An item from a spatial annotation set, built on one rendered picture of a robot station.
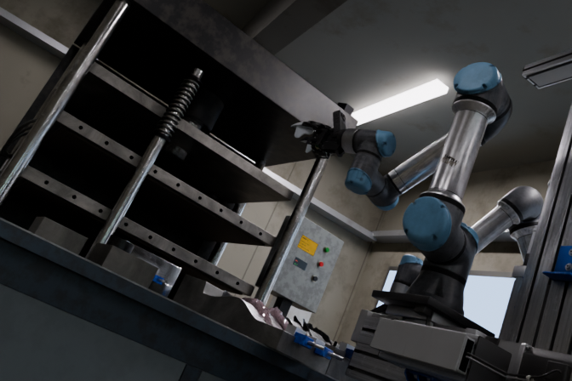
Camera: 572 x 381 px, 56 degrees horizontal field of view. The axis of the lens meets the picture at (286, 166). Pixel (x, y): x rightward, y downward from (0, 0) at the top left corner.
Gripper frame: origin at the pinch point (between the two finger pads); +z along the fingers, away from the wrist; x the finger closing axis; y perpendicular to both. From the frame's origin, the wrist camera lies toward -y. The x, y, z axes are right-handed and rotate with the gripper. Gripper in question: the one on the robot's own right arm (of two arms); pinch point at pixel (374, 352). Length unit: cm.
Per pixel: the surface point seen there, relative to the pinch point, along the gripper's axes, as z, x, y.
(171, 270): 0, -50, -78
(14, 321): 34, -107, 3
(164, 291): 9, -48, -78
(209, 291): 5, -54, -24
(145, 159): -34, -83, -74
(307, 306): -16, 25, -85
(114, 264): 12, -90, -11
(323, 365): 11.6, -23.3, 6.4
